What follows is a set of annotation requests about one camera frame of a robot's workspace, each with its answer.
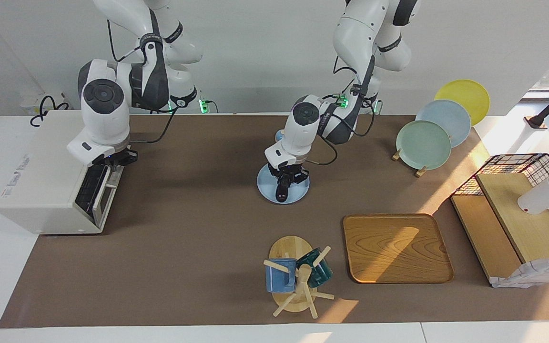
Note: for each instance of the white wall socket box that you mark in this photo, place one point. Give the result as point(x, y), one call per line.
point(29, 101)

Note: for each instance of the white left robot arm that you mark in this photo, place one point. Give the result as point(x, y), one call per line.
point(303, 128)

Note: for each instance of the white cup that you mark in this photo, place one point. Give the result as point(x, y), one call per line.
point(543, 195)

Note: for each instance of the brown table mat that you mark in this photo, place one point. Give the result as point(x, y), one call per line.
point(208, 238)

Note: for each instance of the wooden two-tier shelf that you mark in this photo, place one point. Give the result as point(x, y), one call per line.
point(527, 228)

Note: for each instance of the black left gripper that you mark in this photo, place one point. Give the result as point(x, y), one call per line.
point(289, 171)

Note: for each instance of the pale blue smooth plate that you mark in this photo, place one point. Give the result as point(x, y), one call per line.
point(451, 116)

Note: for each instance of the yellow plate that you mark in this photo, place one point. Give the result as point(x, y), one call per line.
point(467, 95)

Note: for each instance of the blue mug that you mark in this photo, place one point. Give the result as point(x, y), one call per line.
point(279, 278)

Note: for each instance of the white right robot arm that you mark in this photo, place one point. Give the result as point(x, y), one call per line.
point(103, 114)

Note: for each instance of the dark purple eggplant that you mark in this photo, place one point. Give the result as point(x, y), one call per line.
point(283, 196)

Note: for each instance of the wooden serving tray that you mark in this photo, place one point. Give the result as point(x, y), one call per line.
point(396, 247)

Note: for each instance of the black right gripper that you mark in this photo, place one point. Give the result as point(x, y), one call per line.
point(124, 157)

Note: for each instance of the pale blue ribbed plate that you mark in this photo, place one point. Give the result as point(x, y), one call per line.
point(267, 188)

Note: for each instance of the wooden mug tree stand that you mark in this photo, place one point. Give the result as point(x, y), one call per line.
point(289, 245)

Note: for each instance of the pale green plate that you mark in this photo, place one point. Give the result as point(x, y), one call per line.
point(422, 145)

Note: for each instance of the glass oven door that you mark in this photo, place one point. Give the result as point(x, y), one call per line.
point(96, 195)

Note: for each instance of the small blue bell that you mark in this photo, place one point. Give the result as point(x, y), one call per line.
point(278, 136)

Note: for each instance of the dark green mug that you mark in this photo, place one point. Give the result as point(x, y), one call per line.
point(320, 271)

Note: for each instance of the marbled white cloth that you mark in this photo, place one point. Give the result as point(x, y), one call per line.
point(536, 274)

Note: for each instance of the cream toaster oven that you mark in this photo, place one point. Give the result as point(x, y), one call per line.
point(41, 181)

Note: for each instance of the wooden plate rack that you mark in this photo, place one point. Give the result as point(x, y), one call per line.
point(421, 171)

